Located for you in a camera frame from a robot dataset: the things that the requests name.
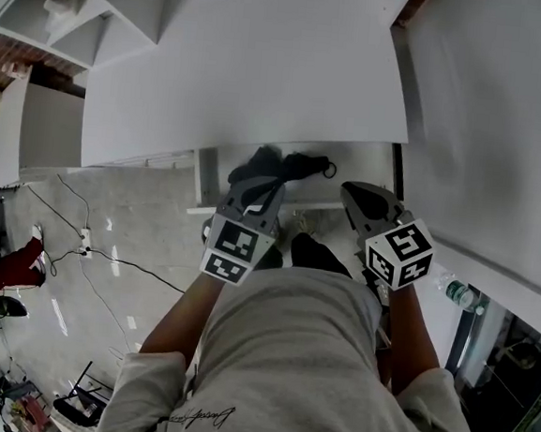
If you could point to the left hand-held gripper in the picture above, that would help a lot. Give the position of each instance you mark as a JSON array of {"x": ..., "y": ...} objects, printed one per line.
[{"x": 235, "y": 245}]

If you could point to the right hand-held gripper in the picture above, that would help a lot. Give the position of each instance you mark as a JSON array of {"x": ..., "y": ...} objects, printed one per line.
[{"x": 399, "y": 252}]

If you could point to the black umbrella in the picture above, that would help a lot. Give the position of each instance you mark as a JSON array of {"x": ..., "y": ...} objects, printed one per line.
[{"x": 303, "y": 164}]

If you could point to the person's right forearm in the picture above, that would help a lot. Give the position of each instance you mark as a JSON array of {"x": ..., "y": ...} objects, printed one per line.
[{"x": 412, "y": 340}]

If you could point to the person's left forearm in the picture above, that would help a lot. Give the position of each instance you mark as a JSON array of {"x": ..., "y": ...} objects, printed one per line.
[{"x": 182, "y": 315}]

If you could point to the large white board panel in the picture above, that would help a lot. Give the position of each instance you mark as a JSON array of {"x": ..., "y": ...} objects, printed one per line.
[{"x": 246, "y": 67}]

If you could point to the person's right shoe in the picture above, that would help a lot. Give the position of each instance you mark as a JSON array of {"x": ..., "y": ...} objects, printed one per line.
[{"x": 306, "y": 225}]

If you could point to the person's left leg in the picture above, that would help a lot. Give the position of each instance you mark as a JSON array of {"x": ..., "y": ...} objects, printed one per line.
[{"x": 271, "y": 257}]

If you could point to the person's leg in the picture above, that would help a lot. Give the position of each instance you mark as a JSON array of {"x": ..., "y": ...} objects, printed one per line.
[
  {"x": 271, "y": 257},
  {"x": 314, "y": 256},
  {"x": 14, "y": 268}
]

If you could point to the person's right leg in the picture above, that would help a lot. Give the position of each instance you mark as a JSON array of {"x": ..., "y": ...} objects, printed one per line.
[{"x": 314, "y": 256}]

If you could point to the clear plastic water bottle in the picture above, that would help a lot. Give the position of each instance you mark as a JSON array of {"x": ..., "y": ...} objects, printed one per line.
[{"x": 459, "y": 292}]

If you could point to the person's light grey t-shirt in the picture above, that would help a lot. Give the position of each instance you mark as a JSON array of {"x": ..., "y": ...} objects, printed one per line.
[{"x": 286, "y": 362}]

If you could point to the white power strip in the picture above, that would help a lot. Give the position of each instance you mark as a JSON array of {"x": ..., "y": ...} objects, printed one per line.
[{"x": 85, "y": 236}]

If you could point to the white shelf unit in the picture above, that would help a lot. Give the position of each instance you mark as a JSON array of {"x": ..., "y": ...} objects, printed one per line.
[{"x": 133, "y": 5}]

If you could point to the black framed window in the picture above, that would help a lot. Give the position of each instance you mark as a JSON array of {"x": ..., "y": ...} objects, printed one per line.
[{"x": 504, "y": 395}]

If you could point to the small pale figurine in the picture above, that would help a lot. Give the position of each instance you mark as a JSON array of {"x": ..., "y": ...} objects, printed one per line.
[{"x": 20, "y": 71}]

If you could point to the white swan figurine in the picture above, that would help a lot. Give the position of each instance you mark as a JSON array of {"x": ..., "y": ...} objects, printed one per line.
[{"x": 62, "y": 11}]

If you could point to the black metal chair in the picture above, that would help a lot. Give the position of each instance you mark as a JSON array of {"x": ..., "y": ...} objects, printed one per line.
[{"x": 72, "y": 407}]

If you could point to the red yellow bag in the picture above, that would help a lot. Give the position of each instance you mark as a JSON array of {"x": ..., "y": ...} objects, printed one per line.
[{"x": 30, "y": 410}]

